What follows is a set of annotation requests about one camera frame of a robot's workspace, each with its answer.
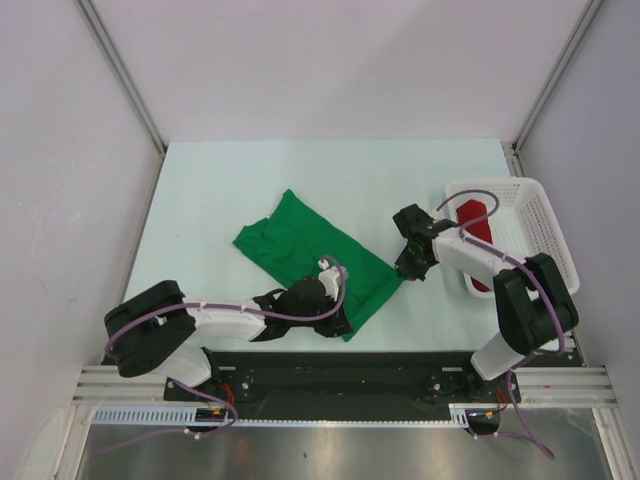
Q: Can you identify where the right aluminium corner post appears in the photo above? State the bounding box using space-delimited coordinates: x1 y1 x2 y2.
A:
511 0 608 155

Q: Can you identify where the rolled red t shirt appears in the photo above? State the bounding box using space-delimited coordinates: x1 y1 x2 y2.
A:
455 198 496 294

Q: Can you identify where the purple cable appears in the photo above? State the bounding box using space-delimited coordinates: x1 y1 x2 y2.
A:
104 254 350 361
434 186 569 356

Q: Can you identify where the green t shirt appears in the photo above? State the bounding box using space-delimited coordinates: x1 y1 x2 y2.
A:
233 189 403 342

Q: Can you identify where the aluminium rail frame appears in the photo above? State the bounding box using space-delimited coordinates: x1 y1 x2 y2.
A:
66 366 639 479

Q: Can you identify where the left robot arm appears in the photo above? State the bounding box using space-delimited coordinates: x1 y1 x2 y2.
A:
104 277 353 400

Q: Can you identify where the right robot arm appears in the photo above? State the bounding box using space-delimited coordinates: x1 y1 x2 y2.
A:
393 204 579 401

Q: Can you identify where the aluminium corner post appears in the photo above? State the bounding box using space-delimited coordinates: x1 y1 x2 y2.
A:
511 0 608 155
73 0 168 158

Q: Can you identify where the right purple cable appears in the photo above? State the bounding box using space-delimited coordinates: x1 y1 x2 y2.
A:
434 186 569 356

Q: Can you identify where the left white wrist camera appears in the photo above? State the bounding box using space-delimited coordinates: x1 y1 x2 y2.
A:
318 257 349 300

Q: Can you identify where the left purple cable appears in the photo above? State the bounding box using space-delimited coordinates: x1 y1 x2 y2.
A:
104 254 350 361

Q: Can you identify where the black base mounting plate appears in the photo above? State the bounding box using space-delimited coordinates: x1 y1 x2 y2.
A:
159 351 520 419

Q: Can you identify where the left aluminium corner post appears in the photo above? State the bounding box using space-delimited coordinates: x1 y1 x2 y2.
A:
73 0 168 158

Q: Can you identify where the white perforated plastic basket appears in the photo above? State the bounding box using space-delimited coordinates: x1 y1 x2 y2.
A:
442 177 580 295

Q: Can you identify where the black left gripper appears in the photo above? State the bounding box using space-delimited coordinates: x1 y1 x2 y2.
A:
289 289 353 338

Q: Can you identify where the white slotted cable duct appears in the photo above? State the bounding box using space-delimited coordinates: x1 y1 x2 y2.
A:
92 405 500 430

